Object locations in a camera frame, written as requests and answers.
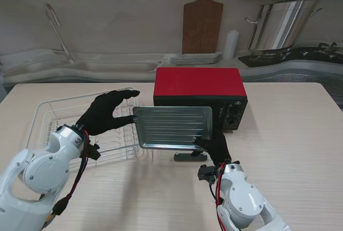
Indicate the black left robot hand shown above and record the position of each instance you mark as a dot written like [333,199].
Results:
[101,115]

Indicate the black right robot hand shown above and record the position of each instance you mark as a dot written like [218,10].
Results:
[218,150]

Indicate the ribbed metal baking tray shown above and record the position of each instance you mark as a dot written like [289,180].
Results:
[171,126]

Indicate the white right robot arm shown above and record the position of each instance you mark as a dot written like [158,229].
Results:
[241,196]

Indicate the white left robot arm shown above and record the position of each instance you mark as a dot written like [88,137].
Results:
[40,172]

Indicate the black oven knob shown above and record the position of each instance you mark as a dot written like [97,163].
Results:
[231,121]
[233,111]

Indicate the red-topped black toaster oven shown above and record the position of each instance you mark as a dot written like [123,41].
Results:
[198,83]

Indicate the white kitchen sink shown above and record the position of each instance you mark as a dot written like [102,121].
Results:
[112,66]

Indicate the chrome kitchen faucet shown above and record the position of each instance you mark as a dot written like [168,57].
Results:
[61,42]

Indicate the stack of white plates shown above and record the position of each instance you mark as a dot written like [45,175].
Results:
[194,59]

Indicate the white cylindrical bottle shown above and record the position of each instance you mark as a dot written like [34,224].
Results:
[231,44]

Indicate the black gas stove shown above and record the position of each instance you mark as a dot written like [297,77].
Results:
[294,56]

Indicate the brown wooden cutting board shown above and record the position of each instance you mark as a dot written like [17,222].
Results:
[202,24]

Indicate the stainless steel stock pot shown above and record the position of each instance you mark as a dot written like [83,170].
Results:
[281,24]

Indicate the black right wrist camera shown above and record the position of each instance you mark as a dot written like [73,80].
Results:
[207,173]

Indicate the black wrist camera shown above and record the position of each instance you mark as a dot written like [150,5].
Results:
[93,152]
[207,173]

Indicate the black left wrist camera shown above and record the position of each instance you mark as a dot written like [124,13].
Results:
[93,152]

